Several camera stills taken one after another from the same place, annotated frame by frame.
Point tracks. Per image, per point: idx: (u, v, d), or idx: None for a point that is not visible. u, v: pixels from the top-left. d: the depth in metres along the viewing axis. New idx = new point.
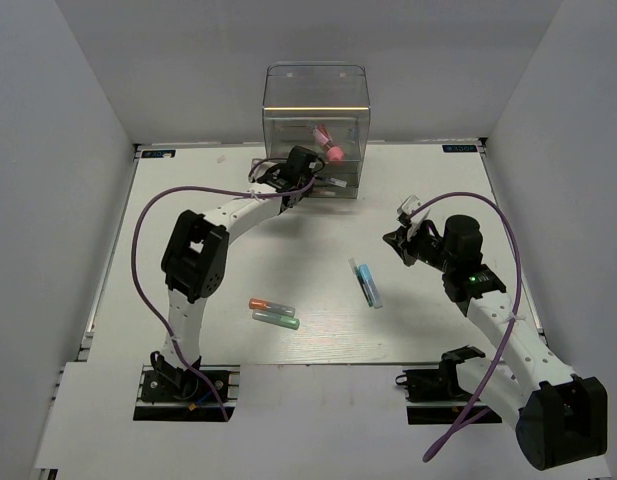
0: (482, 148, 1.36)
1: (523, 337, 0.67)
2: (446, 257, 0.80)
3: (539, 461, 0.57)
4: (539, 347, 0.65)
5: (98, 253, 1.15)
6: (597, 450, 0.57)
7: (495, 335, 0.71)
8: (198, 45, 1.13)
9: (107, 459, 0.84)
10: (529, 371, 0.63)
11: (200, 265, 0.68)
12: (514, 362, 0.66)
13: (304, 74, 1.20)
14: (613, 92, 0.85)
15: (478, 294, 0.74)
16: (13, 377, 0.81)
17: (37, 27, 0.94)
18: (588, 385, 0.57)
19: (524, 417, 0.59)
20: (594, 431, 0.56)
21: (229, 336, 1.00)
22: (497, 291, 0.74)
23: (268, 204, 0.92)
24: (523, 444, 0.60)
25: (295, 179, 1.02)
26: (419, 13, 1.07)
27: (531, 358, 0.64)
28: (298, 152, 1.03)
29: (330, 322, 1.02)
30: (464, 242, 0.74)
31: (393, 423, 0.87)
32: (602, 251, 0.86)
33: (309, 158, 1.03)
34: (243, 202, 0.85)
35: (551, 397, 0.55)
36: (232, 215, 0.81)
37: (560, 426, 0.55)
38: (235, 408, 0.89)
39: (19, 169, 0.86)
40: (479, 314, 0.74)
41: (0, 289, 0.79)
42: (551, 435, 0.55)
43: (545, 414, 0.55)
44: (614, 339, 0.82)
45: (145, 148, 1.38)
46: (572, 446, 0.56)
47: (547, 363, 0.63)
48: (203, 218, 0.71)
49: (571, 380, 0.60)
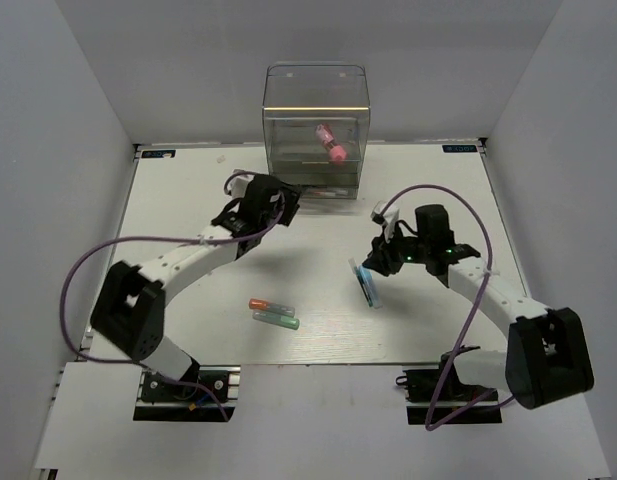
0: (482, 148, 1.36)
1: (496, 286, 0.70)
2: (422, 244, 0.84)
3: (530, 400, 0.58)
4: (515, 292, 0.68)
5: (98, 254, 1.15)
6: (585, 385, 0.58)
7: (472, 292, 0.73)
8: (198, 45, 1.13)
9: (107, 459, 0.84)
10: (506, 311, 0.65)
11: (130, 324, 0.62)
12: (493, 308, 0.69)
13: (304, 74, 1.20)
14: (613, 92, 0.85)
15: (455, 262, 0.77)
16: (14, 376, 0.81)
17: (37, 27, 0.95)
18: (563, 317, 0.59)
19: (509, 362, 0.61)
20: (578, 362, 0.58)
21: (228, 337, 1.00)
22: (473, 255, 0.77)
23: (221, 250, 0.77)
24: (515, 391, 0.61)
25: (255, 221, 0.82)
26: (419, 13, 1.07)
27: (507, 301, 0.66)
28: (257, 187, 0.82)
29: (330, 322, 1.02)
30: (431, 216, 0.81)
31: (393, 422, 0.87)
32: (601, 251, 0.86)
33: (271, 192, 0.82)
34: (189, 249, 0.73)
35: (530, 329, 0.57)
36: (174, 266, 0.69)
37: (542, 357, 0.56)
38: (234, 408, 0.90)
39: (19, 169, 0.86)
40: (457, 277, 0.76)
41: (0, 289, 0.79)
42: (537, 367, 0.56)
43: (527, 346, 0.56)
44: (614, 338, 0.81)
45: (145, 148, 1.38)
46: (559, 378, 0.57)
47: (521, 303, 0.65)
48: (139, 272, 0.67)
49: (546, 313, 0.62)
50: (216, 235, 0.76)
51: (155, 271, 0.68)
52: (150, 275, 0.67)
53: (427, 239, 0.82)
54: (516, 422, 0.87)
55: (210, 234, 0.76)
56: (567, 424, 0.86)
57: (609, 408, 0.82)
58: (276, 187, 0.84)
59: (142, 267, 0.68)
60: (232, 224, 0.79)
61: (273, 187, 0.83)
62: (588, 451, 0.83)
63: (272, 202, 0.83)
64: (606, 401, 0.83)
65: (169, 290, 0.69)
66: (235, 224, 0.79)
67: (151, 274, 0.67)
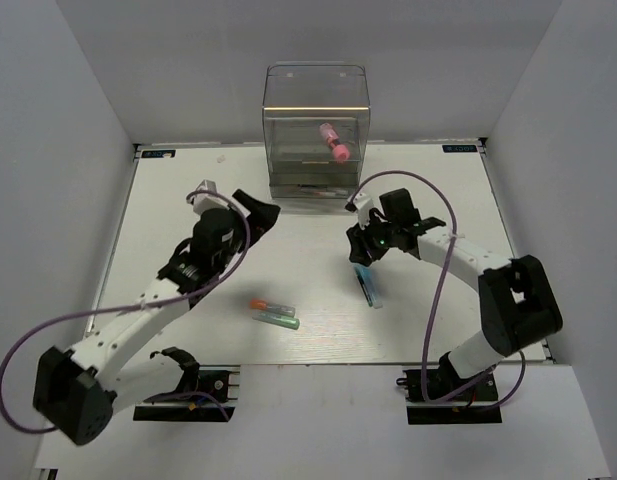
0: (482, 148, 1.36)
1: (462, 246, 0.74)
2: (391, 226, 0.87)
3: (508, 346, 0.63)
4: (479, 249, 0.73)
5: (98, 253, 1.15)
6: (555, 326, 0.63)
7: (441, 258, 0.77)
8: (198, 45, 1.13)
9: (107, 458, 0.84)
10: (475, 267, 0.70)
11: (69, 419, 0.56)
12: (464, 268, 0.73)
13: (304, 74, 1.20)
14: (613, 92, 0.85)
15: (422, 234, 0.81)
16: (14, 377, 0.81)
17: (37, 27, 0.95)
18: (526, 264, 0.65)
19: (483, 315, 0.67)
20: (545, 303, 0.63)
21: (228, 337, 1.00)
22: (438, 225, 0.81)
23: (169, 308, 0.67)
24: (494, 342, 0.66)
25: (208, 265, 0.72)
26: (419, 13, 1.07)
27: (473, 258, 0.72)
28: (205, 227, 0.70)
29: (329, 322, 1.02)
30: (395, 197, 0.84)
31: (393, 422, 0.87)
32: (601, 251, 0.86)
33: (222, 232, 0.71)
34: (129, 317, 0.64)
35: (495, 278, 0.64)
36: (111, 345, 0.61)
37: (509, 302, 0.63)
38: (235, 408, 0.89)
39: (19, 169, 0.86)
40: (426, 248, 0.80)
41: (1, 289, 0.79)
42: (505, 311, 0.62)
43: (494, 293, 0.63)
44: (614, 339, 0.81)
45: (145, 148, 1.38)
46: (531, 320, 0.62)
47: (487, 257, 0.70)
48: (72, 357, 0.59)
49: (511, 264, 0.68)
50: (161, 293, 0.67)
51: (88, 356, 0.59)
52: (83, 363, 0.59)
53: (394, 220, 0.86)
54: (516, 422, 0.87)
55: (154, 294, 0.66)
56: (566, 424, 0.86)
57: (608, 408, 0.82)
58: (228, 225, 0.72)
59: (75, 350, 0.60)
60: (181, 274, 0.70)
61: (225, 226, 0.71)
62: (586, 451, 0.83)
63: (225, 242, 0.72)
64: (606, 401, 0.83)
65: (109, 372, 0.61)
66: (185, 275, 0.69)
67: (84, 360, 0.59)
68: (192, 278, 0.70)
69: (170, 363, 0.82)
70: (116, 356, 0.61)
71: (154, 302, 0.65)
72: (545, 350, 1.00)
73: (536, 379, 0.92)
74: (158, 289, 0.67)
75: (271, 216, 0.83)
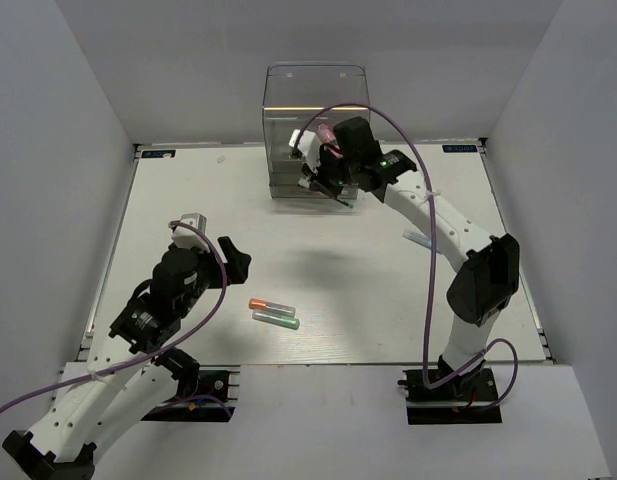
0: (482, 148, 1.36)
1: (443, 214, 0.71)
2: (350, 164, 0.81)
3: (473, 316, 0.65)
4: (459, 218, 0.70)
5: (98, 254, 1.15)
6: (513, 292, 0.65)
7: (421, 219, 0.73)
8: (197, 44, 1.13)
9: (106, 460, 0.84)
10: (457, 240, 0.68)
11: None
12: (443, 241, 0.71)
13: (304, 74, 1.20)
14: (613, 92, 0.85)
15: (393, 179, 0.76)
16: (15, 376, 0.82)
17: (37, 27, 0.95)
18: (506, 244, 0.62)
19: (452, 284, 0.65)
20: (512, 277, 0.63)
21: (229, 336, 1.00)
22: (409, 170, 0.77)
23: (124, 372, 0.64)
24: (458, 309, 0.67)
25: (167, 312, 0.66)
26: (419, 13, 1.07)
27: (454, 231, 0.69)
28: (164, 271, 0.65)
29: (329, 322, 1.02)
30: (354, 131, 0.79)
31: (393, 422, 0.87)
32: (602, 251, 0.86)
33: (183, 275, 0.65)
34: (83, 389, 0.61)
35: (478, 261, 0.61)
36: (67, 423, 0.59)
37: (486, 280, 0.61)
38: (235, 408, 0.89)
39: (19, 168, 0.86)
40: (399, 198, 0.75)
41: (1, 290, 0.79)
42: (480, 291, 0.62)
43: (475, 278, 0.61)
44: (615, 339, 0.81)
45: (145, 148, 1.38)
46: (496, 294, 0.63)
47: (467, 231, 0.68)
48: (31, 441, 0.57)
49: (489, 241, 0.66)
50: (116, 353, 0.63)
51: (45, 440, 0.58)
52: (41, 447, 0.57)
53: (355, 158, 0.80)
54: (516, 422, 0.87)
55: (107, 357, 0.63)
56: (567, 423, 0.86)
57: (608, 408, 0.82)
58: (192, 267, 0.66)
59: (34, 430, 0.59)
60: (137, 323, 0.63)
61: (187, 268, 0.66)
62: (587, 451, 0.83)
63: (187, 285, 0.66)
64: (606, 401, 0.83)
65: (72, 450, 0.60)
66: (140, 324, 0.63)
67: (41, 444, 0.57)
68: (148, 327, 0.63)
69: (161, 378, 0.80)
70: (75, 433, 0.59)
71: (106, 368, 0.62)
72: (545, 350, 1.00)
73: (535, 378, 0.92)
74: (112, 349, 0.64)
75: (243, 266, 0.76)
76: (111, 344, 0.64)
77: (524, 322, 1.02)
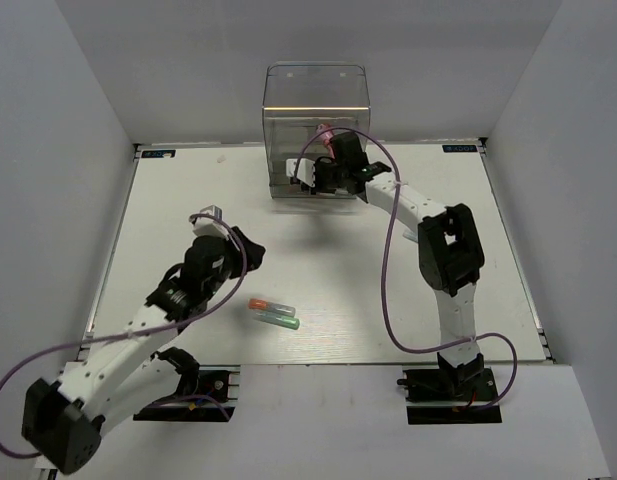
0: (482, 148, 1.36)
1: (407, 194, 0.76)
2: (342, 170, 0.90)
3: (440, 284, 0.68)
4: (421, 198, 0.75)
5: (97, 254, 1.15)
6: (478, 261, 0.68)
7: (389, 205, 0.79)
8: (198, 44, 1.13)
9: (106, 460, 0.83)
10: (417, 215, 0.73)
11: (54, 449, 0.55)
12: (408, 219, 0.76)
13: (304, 75, 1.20)
14: (613, 91, 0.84)
15: (371, 179, 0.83)
16: (14, 376, 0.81)
17: (37, 26, 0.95)
18: (459, 211, 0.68)
19: (419, 254, 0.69)
20: (472, 245, 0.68)
21: (229, 336, 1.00)
22: (385, 172, 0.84)
23: (155, 339, 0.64)
24: (428, 279, 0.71)
25: (197, 292, 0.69)
26: (419, 13, 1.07)
27: (414, 206, 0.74)
28: (196, 253, 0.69)
29: (329, 322, 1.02)
30: (344, 141, 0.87)
31: (393, 422, 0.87)
32: (602, 250, 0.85)
33: (214, 258, 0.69)
34: (116, 346, 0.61)
35: (432, 224, 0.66)
36: (98, 375, 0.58)
37: (443, 244, 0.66)
38: (235, 408, 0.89)
39: (19, 168, 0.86)
40: (374, 194, 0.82)
41: (1, 290, 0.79)
42: (442, 255, 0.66)
43: (432, 240, 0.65)
44: (615, 339, 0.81)
45: (145, 147, 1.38)
46: (458, 260, 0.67)
47: (426, 205, 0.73)
48: (58, 390, 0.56)
49: (446, 211, 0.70)
50: (151, 318, 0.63)
51: (75, 388, 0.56)
52: (69, 395, 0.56)
53: (343, 164, 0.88)
54: (516, 422, 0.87)
55: (142, 321, 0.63)
56: (567, 423, 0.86)
57: (608, 409, 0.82)
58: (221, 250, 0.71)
59: (62, 381, 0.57)
60: (170, 298, 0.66)
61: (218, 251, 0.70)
62: (587, 451, 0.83)
63: (216, 268, 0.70)
64: (606, 401, 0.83)
65: (96, 405, 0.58)
66: (174, 299, 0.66)
67: (70, 391, 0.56)
68: (181, 302, 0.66)
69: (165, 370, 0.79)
70: (104, 387, 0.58)
71: (141, 330, 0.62)
72: (545, 351, 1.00)
73: (536, 378, 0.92)
74: (146, 316, 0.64)
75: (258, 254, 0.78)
76: (146, 310, 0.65)
77: (524, 322, 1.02)
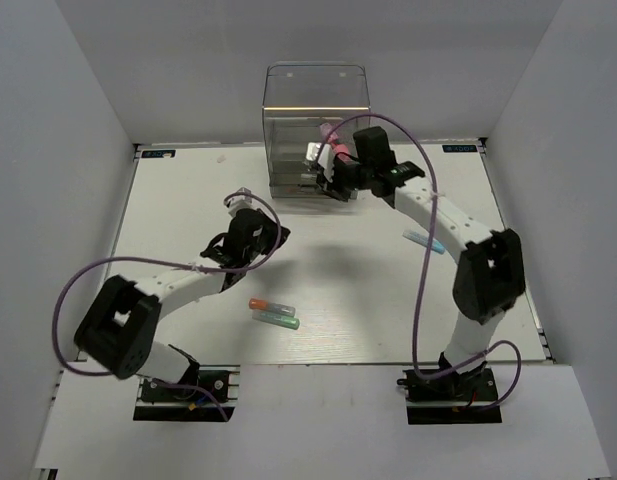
0: (482, 147, 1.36)
1: (445, 210, 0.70)
2: (365, 170, 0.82)
3: (475, 313, 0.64)
4: (461, 216, 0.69)
5: (97, 254, 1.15)
6: (519, 292, 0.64)
7: (423, 218, 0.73)
8: (197, 44, 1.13)
9: (105, 460, 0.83)
10: (457, 237, 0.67)
11: (117, 339, 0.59)
12: (445, 238, 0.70)
13: (304, 75, 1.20)
14: (613, 91, 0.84)
15: (401, 183, 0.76)
16: (14, 376, 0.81)
17: (37, 26, 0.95)
18: (505, 236, 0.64)
19: (455, 280, 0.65)
20: (515, 274, 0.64)
21: (228, 336, 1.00)
22: (417, 176, 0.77)
23: (208, 281, 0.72)
24: (462, 307, 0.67)
25: (238, 256, 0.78)
26: (419, 14, 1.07)
27: (455, 226, 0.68)
28: (238, 223, 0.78)
29: (329, 322, 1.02)
30: (371, 138, 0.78)
31: (393, 423, 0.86)
32: (603, 250, 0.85)
33: (253, 228, 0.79)
34: (183, 271, 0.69)
35: (476, 250, 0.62)
36: (168, 285, 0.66)
37: (485, 272, 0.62)
38: (235, 408, 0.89)
39: (19, 168, 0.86)
40: (405, 202, 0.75)
41: (0, 290, 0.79)
42: (482, 284, 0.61)
43: (474, 267, 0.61)
44: (615, 339, 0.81)
45: (145, 148, 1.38)
46: (498, 289, 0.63)
47: (468, 226, 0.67)
48: (134, 286, 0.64)
49: (489, 235, 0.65)
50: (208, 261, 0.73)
51: (149, 289, 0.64)
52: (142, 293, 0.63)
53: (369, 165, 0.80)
54: (516, 422, 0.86)
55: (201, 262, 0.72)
56: (567, 423, 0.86)
57: (609, 409, 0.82)
58: (259, 222, 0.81)
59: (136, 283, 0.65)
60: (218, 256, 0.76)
61: (257, 223, 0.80)
62: (587, 451, 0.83)
63: (254, 237, 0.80)
64: (607, 401, 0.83)
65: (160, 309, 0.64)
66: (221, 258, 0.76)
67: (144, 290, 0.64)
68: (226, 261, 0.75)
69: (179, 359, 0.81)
70: (170, 296, 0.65)
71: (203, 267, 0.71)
72: (545, 350, 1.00)
73: (537, 379, 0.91)
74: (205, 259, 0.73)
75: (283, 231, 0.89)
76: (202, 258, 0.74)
77: (524, 321, 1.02)
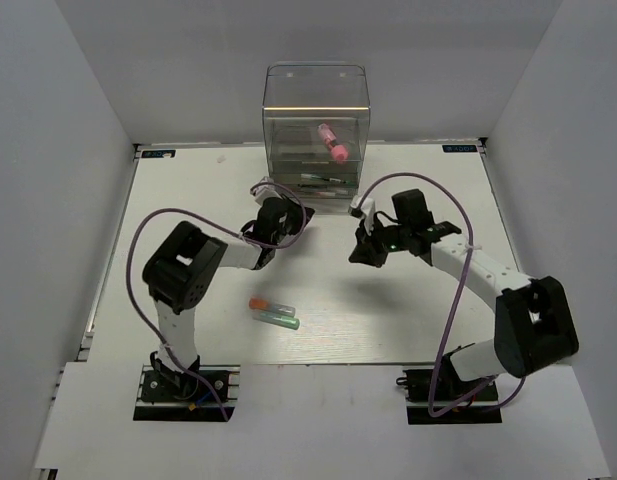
0: (482, 148, 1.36)
1: (480, 260, 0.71)
2: (404, 230, 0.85)
3: (520, 370, 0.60)
4: (498, 265, 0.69)
5: (97, 254, 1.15)
6: (570, 348, 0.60)
7: (459, 270, 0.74)
8: (198, 44, 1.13)
9: (105, 460, 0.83)
10: (493, 284, 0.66)
11: (187, 271, 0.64)
12: (482, 289, 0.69)
13: (304, 75, 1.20)
14: (613, 91, 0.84)
15: (437, 240, 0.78)
16: (14, 376, 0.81)
17: (37, 27, 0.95)
18: (546, 285, 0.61)
19: (496, 335, 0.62)
20: (562, 328, 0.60)
21: (228, 337, 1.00)
22: (454, 234, 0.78)
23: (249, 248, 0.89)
24: (506, 364, 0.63)
25: (267, 239, 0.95)
26: (419, 14, 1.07)
27: (491, 274, 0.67)
28: (265, 213, 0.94)
29: (330, 322, 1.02)
30: (408, 198, 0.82)
31: (393, 423, 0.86)
32: (603, 250, 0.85)
33: (279, 216, 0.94)
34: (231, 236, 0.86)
35: (515, 300, 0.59)
36: None
37: (528, 325, 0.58)
38: (235, 408, 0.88)
39: (19, 168, 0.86)
40: (441, 256, 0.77)
41: (0, 291, 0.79)
42: (525, 338, 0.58)
43: (513, 318, 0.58)
44: (615, 340, 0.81)
45: (145, 148, 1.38)
46: (544, 343, 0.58)
47: (505, 274, 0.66)
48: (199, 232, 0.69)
49: (529, 282, 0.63)
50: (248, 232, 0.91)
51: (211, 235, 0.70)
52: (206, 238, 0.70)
53: (406, 223, 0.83)
54: (517, 422, 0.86)
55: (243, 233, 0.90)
56: (567, 423, 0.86)
57: (609, 409, 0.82)
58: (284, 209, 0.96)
59: None
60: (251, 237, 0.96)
61: (282, 211, 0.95)
62: (588, 451, 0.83)
63: (281, 223, 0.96)
64: (607, 401, 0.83)
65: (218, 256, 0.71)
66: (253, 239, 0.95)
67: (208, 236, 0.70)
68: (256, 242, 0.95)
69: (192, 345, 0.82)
70: None
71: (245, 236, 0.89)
72: None
73: (539, 379, 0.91)
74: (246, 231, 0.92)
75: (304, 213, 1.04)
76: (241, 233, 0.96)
77: None
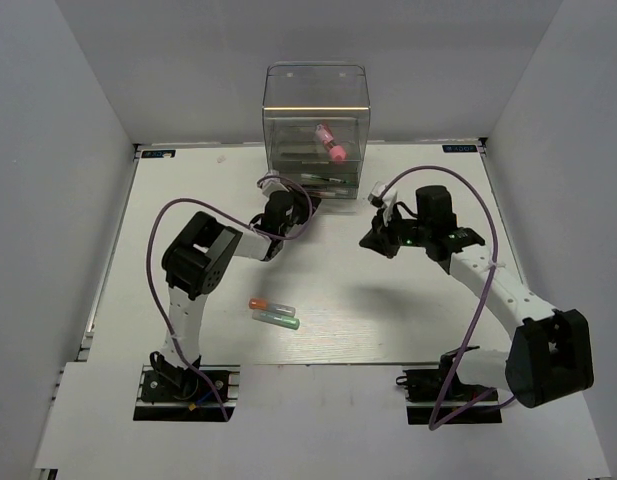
0: (482, 148, 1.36)
1: (502, 280, 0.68)
2: (424, 227, 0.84)
3: (530, 399, 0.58)
4: (521, 288, 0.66)
5: (97, 255, 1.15)
6: (584, 383, 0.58)
7: (478, 285, 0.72)
8: (198, 44, 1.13)
9: (105, 460, 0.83)
10: (514, 309, 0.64)
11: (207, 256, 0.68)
12: (501, 310, 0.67)
13: (304, 74, 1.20)
14: (613, 92, 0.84)
15: (458, 248, 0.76)
16: (14, 377, 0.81)
17: (37, 27, 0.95)
18: (569, 317, 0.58)
19: (510, 360, 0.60)
20: (580, 363, 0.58)
21: (228, 337, 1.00)
22: (477, 244, 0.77)
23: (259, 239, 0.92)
24: (515, 387, 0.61)
25: (276, 229, 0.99)
26: (418, 14, 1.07)
27: (513, 299, 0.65)
28: (273, 205, 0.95)
29: (330, 322, 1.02)
30: (436, 200, 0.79)
31: (393, 423, 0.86)
32: (602, 250, 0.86)
33: (286, 209, 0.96)
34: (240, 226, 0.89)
35: (537, 331, 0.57)
36: None
37: (546, 357, 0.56)
38: (235, 408, 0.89)
39: (19, 168, 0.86)
40: (459, 268, 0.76)
41: (0, 291, 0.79)
42: (541, 368, 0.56)
43: (532, 349, 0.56)
44: (615, 340, 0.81)
45: (145, 148, 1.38)
46: (559, 377, 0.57)
47: (528, 301, 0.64)
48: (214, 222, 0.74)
49: (552, 314, 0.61)
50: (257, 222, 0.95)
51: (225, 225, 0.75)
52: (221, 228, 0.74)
53: (428, 225, 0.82)
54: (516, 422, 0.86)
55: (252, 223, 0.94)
56: (568, 424, 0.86)
57: (609, 409, 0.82)
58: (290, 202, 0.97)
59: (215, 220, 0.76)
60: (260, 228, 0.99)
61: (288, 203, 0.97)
62: (588, 452, 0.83)
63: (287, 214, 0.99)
64: (607, 400, 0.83)
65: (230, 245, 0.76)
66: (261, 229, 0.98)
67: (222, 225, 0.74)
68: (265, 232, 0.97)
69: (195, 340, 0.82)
70: None
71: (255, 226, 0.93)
72: None
73: None
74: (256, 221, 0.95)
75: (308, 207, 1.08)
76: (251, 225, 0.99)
77: None
